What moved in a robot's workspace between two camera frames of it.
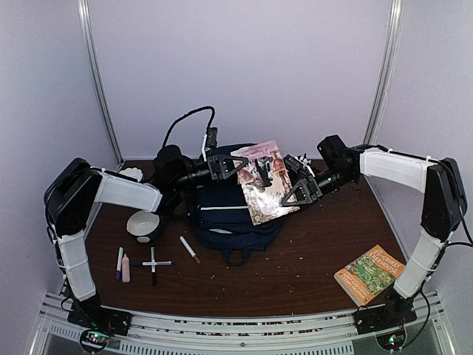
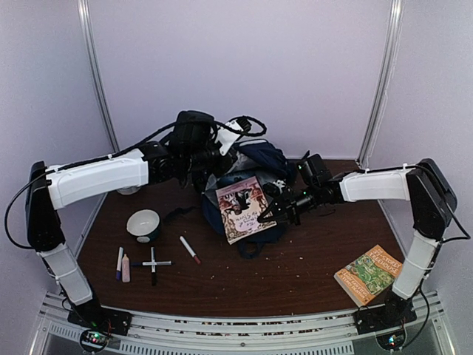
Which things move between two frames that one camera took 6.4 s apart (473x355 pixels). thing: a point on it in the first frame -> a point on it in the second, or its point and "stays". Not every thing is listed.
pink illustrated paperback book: (264, 181) -> (241, 205)
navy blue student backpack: (222, 220) -> (250, 160)
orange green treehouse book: (369, 274) stays
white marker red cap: (190, 250) stays
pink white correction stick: (126, 269) stays
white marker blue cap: (119, 264) stays
